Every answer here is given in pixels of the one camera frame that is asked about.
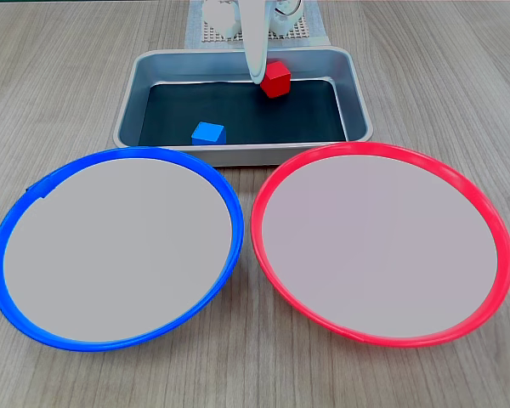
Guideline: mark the blue cube block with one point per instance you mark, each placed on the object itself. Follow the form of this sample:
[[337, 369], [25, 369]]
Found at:
[[208, 132]]

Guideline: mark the red rimmed round dish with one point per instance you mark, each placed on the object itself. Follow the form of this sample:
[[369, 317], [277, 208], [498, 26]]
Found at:
[[378, 246]]

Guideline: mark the beige mesh mat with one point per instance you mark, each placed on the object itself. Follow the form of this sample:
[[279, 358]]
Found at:
[[299, 35]]

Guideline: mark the metal rectangular tray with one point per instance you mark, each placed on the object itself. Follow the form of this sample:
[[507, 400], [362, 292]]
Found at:
[[170, 66]]

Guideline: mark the blue rimmed round dish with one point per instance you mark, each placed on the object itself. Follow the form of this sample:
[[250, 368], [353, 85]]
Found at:
[[110, 251]]

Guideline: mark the red cube block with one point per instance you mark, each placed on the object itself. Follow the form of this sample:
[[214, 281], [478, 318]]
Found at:
[[276, 81]]

